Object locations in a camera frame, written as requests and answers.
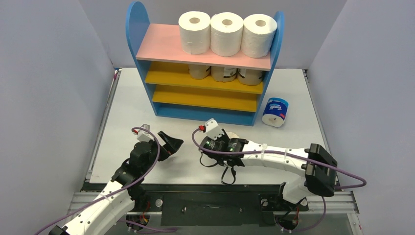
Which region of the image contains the blue shelf with coloured boards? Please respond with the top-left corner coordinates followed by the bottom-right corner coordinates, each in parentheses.
top-left (125, 1), bottom-right (285, 126)

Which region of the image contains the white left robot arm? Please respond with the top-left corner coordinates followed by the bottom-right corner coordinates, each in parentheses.
top-left (49, 124), bottom-right (184, 235)

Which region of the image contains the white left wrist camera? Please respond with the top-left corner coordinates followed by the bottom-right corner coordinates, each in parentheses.
top-left (131, 124), bottom-right (154, 142)

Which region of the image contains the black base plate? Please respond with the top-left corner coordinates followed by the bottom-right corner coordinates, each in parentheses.
top-left (81, 183), bottom-right (341, 227)

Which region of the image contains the white roll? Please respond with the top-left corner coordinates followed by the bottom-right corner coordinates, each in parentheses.
top-left (178, 11), bottom-right (210, 54)
top-left (241, 14), bottom-right (277, 58)
top-left (210, 12), bottom-right (244, 57)

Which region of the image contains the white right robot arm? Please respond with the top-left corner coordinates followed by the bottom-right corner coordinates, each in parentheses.
top-left (201, 137), bottom-right (338, 209)

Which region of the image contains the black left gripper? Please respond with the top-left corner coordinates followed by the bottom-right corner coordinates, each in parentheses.
top-left (142, 131), bottom-right (183, 173)

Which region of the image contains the brown printed paper roll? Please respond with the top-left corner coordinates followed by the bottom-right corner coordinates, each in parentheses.
top-left (188, 64), bottom-right (211, 80)

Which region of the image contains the blue roll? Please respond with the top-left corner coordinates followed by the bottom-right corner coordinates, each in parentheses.
top-left (226, 131), bottom-right (239, 139)
top-left (262, 97), bottom-right (289, 128)

